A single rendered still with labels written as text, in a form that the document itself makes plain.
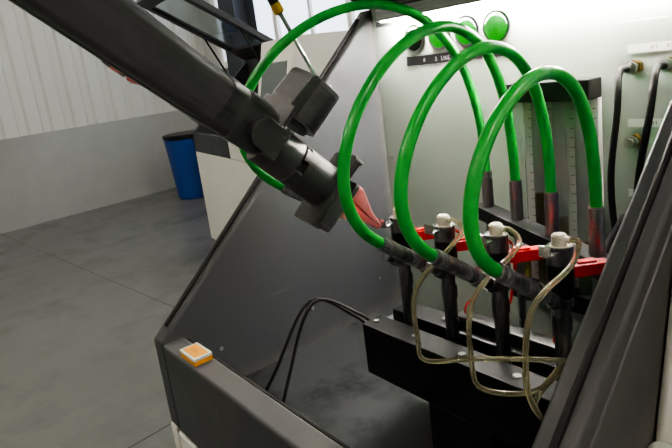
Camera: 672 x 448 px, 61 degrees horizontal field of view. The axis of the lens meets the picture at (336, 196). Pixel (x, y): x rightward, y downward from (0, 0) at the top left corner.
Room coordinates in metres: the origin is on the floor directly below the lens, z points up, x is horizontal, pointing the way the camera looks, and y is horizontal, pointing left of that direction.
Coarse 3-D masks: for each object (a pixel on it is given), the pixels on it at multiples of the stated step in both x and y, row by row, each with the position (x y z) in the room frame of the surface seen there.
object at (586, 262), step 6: (588, 258) 0.58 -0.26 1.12; (594, 258) 0.58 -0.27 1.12; (600, 258) 0.58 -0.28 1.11; (576, 264) 0.57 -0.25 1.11; (582, 264) 0.57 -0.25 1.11; (588, 264) 0.57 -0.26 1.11; (594, 264) 0.57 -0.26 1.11; (600, 264) 0.57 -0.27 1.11; (576, 270) 0.57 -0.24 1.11; (582, 270) 0.57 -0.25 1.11; (588, 270) 0.57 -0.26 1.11; (594, 270) 0.57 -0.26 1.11; (600, 270) 0.57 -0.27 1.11; (576, 276) 0.57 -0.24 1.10; (582, 276) 0.57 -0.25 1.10
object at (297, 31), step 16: (368, 0) 0.84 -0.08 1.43; (384, 0) 0.84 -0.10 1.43; (320, 16) 0.82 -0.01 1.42; (416, 16) 0.86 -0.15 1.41; (288, 32) 0.81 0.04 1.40; (304, 32) 0.81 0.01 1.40; (272, 48) 0.80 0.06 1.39; (448, 48) 0.87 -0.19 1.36; (256, 80) 0.79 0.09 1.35; (464, 80) 0.88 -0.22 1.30; (480, 112) 0.88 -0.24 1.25; (480, 128) 0.88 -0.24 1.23
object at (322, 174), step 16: (304, 160) 0.68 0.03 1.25; (320, 160) 0.69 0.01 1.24; (336, 160) 0.74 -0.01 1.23; (352, 160) 0.70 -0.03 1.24; (288, 176) 0.68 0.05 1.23; (304, 176) 0.68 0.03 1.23; (320, 176) 0.68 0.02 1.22; (336, 176) 0.70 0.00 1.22; (304, 192) 0.69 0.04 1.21; (320, 192) 0.68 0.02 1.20; (336, 192) 0.69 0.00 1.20; (304, 208) 0.72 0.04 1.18; (320, 208) 0.68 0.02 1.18
